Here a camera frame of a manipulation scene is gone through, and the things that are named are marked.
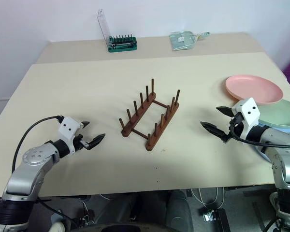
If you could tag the clear bag with green item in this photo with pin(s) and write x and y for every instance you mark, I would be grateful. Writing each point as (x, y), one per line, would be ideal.
(182, 41)

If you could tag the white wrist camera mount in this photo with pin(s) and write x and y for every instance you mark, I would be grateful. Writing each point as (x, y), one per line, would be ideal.
(67, 129)
(249, 113)

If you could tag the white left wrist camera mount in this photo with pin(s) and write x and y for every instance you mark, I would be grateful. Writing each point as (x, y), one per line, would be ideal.
(67, 129)

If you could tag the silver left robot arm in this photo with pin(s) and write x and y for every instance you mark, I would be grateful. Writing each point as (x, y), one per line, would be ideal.
(26, 166)

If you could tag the green screwdriver bit set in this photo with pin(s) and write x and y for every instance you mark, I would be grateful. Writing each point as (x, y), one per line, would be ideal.
(122, 46)

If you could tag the green plate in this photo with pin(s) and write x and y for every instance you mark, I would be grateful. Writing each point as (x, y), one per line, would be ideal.
(280, 114)

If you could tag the pink plate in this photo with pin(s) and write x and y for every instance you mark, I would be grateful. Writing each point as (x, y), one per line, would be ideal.
(253, 88)

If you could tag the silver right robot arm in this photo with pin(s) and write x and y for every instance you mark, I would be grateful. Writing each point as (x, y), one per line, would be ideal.
(279, 141)

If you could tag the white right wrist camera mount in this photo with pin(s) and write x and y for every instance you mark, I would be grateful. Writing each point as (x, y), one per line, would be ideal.
(249, 113)

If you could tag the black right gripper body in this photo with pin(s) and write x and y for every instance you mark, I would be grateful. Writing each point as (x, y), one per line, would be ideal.
(235, 125)

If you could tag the brown wooden dish rack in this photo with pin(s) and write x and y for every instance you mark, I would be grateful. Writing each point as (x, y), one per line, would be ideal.
(159, 131)

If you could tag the black box with connector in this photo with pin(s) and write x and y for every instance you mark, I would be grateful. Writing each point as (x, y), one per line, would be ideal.
(216, 218)

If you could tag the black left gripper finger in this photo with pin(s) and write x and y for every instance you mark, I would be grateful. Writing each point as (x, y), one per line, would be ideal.
(86, 124)
(97, 140)

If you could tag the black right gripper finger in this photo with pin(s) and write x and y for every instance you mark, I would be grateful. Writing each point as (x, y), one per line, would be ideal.
(225, 111)
(213, 129)

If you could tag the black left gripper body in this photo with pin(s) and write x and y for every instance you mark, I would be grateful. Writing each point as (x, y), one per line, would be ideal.
(78, 143)

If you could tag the clear bit set lid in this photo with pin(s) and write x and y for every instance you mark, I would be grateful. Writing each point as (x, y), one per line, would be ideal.
(104, 24)

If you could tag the white caster wheel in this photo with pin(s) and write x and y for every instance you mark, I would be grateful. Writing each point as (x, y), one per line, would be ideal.
(58, 227)

